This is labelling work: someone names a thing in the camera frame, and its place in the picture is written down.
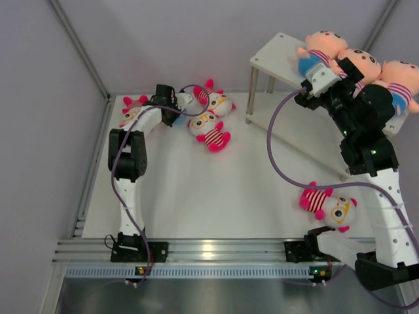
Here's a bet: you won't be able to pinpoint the white two-tier shelf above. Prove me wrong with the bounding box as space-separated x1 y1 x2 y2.
245 31 410 181

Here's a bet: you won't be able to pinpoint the white doll glasses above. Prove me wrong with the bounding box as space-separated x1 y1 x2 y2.
187 110 231 152

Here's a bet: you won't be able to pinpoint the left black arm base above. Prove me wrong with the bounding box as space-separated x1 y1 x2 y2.
111 232 169 263

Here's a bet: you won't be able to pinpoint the orange doll table back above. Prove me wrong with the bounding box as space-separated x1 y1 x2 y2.
172 113 187 126

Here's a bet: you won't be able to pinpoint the white slotted cable duct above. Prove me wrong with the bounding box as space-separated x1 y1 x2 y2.
65 265 330 279

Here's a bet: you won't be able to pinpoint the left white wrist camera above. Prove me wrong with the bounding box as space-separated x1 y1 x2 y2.
176 92 194 111

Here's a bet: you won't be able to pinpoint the white doll back centre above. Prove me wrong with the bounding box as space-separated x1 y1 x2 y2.
193 79 236 117

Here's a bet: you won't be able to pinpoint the white doll back left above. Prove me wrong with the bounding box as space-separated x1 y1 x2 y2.
120 95 149 128

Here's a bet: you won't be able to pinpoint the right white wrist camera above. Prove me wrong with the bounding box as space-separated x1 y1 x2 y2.
305 63 341 97

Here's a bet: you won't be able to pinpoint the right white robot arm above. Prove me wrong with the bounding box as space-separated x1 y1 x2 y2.
295 59 418 291

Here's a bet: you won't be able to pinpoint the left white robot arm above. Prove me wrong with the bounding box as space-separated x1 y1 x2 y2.
108 84 179 236

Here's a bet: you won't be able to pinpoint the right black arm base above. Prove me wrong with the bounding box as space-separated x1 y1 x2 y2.
284 241 329 263

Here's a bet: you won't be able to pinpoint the orange doll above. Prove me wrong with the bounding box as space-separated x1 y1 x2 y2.
297 31 348 77
377 60 418 116

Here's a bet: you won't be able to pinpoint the aluminium front rail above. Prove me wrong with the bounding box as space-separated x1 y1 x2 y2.
52 237 410 263

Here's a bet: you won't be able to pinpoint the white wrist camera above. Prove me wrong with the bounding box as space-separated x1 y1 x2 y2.
305 63 341 97
176 92 194 111

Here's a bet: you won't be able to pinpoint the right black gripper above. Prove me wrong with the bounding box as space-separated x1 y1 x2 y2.
294 58 362 139

